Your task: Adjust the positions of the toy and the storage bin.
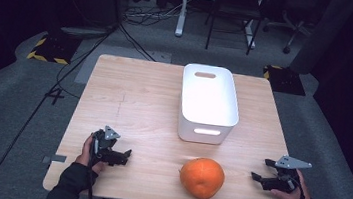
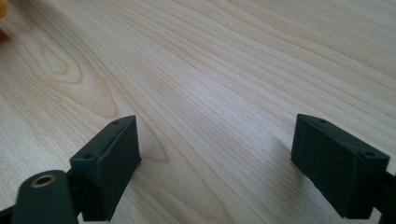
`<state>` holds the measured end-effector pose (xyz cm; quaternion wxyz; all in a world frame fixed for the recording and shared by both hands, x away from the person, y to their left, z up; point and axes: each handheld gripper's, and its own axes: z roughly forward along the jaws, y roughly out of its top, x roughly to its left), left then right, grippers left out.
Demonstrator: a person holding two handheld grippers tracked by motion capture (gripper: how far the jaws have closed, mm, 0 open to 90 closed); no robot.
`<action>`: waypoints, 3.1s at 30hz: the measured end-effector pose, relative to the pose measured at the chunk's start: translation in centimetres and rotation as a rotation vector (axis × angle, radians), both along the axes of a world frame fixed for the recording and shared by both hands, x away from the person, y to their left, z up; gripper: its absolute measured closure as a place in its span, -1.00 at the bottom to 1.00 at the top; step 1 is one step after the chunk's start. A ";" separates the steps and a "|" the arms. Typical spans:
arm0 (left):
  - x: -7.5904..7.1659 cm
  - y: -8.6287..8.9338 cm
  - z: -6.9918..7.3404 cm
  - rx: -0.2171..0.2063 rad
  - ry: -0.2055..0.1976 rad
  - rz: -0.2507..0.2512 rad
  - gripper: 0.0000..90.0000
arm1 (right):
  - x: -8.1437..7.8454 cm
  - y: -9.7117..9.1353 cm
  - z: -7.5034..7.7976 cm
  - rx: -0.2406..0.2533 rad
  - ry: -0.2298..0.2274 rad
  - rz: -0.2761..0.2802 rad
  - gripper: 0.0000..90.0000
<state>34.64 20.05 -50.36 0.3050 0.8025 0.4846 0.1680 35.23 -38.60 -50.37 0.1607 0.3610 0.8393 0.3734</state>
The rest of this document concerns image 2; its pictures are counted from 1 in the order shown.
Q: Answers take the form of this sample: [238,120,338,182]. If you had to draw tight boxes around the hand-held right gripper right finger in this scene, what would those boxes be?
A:
[290,113,390,220]

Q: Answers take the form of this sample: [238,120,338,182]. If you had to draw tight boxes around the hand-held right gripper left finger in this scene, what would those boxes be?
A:
[69,115,143,222]

